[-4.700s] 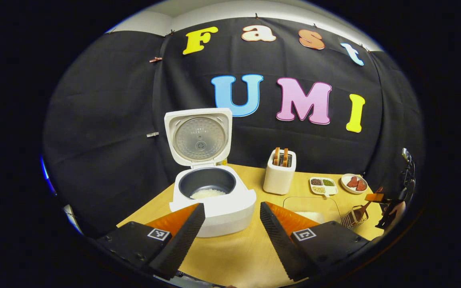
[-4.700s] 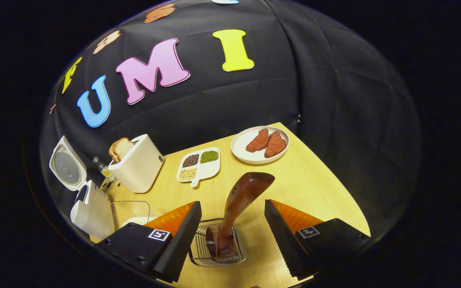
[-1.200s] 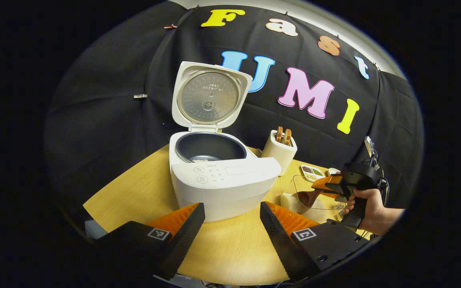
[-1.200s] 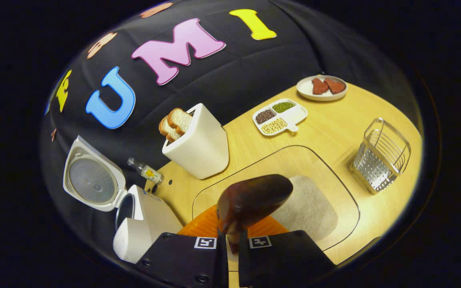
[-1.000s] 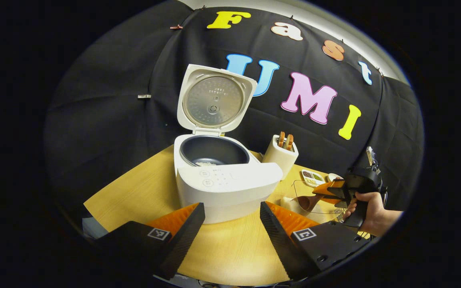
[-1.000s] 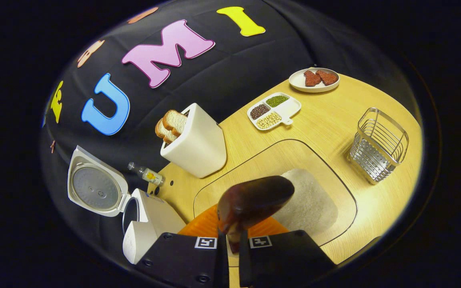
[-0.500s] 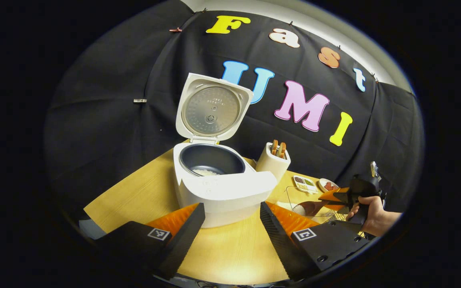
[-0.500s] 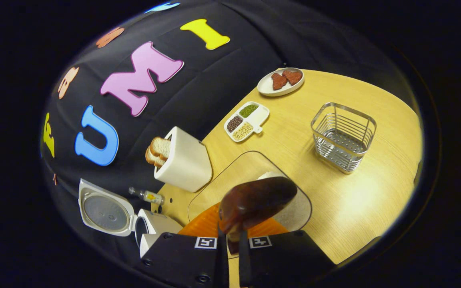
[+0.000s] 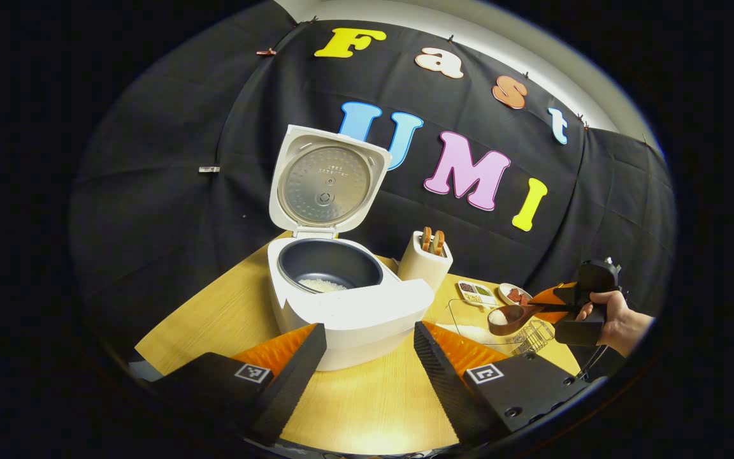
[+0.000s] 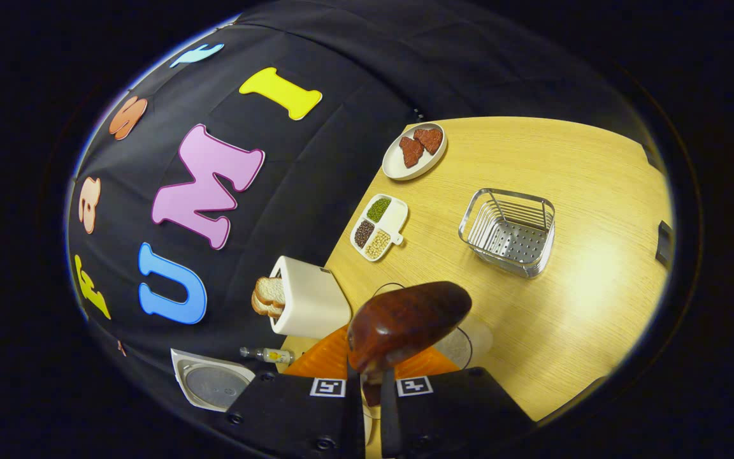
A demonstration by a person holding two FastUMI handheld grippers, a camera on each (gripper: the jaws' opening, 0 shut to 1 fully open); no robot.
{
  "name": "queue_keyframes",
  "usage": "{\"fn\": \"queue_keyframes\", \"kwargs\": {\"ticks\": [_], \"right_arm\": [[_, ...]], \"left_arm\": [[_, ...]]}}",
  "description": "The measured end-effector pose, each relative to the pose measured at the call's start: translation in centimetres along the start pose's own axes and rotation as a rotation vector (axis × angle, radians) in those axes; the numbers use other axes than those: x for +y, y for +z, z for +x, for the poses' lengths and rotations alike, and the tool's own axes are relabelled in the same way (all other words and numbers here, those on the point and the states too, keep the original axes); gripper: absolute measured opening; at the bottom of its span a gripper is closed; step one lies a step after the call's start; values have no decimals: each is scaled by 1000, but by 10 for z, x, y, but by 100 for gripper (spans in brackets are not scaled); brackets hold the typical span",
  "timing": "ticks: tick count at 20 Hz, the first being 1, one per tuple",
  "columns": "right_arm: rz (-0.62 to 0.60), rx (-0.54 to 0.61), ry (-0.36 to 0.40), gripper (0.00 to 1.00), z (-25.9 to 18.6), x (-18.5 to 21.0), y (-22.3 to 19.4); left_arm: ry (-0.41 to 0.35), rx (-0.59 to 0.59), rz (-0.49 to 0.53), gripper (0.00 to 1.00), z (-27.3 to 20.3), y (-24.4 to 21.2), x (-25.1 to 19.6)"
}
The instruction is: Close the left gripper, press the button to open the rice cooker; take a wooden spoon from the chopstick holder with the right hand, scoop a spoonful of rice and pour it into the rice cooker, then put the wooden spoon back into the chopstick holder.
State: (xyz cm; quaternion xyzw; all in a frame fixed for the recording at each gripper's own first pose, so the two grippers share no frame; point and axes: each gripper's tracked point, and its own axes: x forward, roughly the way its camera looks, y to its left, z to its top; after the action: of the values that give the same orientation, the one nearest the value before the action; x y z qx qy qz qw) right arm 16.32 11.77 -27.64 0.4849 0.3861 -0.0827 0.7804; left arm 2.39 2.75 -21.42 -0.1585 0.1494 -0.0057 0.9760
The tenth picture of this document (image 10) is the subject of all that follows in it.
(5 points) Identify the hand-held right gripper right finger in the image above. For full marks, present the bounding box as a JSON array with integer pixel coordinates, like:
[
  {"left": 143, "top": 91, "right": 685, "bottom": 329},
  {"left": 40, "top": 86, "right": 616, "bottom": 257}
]
[{"left": 380, "top": 344, "right": 536, "bottom": 459}]

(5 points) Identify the brown wooden spoon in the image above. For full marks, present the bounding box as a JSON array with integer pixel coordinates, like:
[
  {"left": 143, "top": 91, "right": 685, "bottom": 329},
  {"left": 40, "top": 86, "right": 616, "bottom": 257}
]
[{"left": 347, "top": 281, "right": 473, "bottom": 409}]

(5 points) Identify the metal wire chopstick holder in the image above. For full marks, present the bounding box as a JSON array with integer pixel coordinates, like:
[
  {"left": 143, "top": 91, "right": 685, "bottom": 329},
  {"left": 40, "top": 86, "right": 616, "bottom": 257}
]
[{"left": 458, "top": 188, "right": 556, "bottom": 279}]

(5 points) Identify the white round plate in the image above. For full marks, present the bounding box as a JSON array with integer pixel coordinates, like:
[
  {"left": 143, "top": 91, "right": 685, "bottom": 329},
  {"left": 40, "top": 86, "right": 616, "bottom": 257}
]
[{"left": 382, "top": 122, "right": 448, "bottom": 181}]

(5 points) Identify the white rice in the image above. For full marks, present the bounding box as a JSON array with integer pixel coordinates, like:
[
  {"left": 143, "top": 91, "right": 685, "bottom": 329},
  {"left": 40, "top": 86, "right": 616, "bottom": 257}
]
[{"left": 434, "top": 328, "right": 473, "bottom": 369}]

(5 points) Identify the black table clamp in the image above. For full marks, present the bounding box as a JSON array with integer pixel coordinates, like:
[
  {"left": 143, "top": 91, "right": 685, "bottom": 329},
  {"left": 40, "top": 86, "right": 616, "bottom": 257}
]
[{"left": 656, "top": 221, "right": 675, "bottom": 270}]

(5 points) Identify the white divided bean dish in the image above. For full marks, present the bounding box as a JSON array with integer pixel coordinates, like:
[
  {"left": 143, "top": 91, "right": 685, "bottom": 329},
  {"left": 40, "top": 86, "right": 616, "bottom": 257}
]
[{"left": 350, "top": 194, "right": 409, "bottom": 262}]

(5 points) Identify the toast bread slice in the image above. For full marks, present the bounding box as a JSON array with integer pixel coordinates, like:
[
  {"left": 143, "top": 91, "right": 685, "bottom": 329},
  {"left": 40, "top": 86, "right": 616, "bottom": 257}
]
[
  {"left": 255, "top": 277, "right": 286, "bottom": 307},
  {"left": 251, "top": 292, "right": 285, "bottom": 318}
]

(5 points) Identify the white rice cooker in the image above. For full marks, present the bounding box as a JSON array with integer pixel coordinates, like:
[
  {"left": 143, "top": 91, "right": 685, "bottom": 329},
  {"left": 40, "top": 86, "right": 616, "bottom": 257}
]
[{"left": 170, "top": 348, "right": 256, "bottom": 412}]

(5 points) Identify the small glass bottle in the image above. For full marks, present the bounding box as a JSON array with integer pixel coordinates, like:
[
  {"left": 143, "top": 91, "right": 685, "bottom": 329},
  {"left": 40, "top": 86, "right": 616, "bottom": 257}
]
[{"left": 240, "top": 346, "right": 295, "bottom": 365}]

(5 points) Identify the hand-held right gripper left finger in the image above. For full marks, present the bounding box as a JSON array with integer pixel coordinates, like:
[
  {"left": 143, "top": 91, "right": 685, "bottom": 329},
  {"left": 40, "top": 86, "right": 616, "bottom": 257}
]
[{"left": 224, "top": 325, "right": 366, "bottom": 459}]

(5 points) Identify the white toaster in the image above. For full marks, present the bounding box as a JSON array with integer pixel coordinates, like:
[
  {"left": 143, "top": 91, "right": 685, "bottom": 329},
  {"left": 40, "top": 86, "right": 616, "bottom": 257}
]
[{"left": 269, "top": 256, "right": 352, "bottom": 339}]

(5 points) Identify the red meat slice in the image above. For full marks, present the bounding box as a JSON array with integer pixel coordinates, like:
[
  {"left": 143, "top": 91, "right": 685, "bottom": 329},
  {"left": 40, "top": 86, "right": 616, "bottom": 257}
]
[
  {"left": 399, "top": 136, "right": 426, "bottom": 169},
  {"left": 414, "top": 127, "right": 444, "bottom": 154}
]

